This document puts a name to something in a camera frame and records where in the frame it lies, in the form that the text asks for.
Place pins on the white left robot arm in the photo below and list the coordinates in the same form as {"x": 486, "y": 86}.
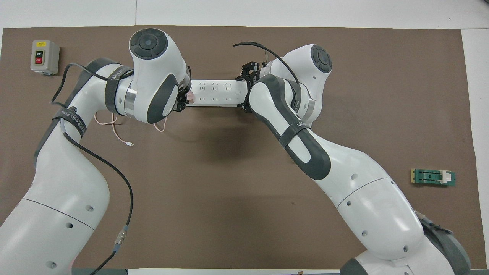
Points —
{"x": 68, "y": 191}

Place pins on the pink charger adapter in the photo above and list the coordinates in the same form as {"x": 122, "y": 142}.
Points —
{"x": 190, "y": 97}

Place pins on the green knife switch yellow base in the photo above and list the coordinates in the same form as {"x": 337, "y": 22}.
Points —
{"x": 429, "y": 178}

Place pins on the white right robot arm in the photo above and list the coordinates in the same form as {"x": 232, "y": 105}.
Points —
{"x": 363, "y": 191}

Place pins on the grey push-button switch box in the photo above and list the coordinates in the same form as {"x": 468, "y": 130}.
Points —
{"x": 44, "y": 59}

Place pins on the brown table mat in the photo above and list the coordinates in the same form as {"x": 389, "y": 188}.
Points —
{"x": 229, "y": 191}

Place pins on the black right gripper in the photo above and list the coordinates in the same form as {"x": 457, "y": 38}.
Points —
{"x": 258, "y": 72}

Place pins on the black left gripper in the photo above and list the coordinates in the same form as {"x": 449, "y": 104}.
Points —
{"x": 180, "y": 103}

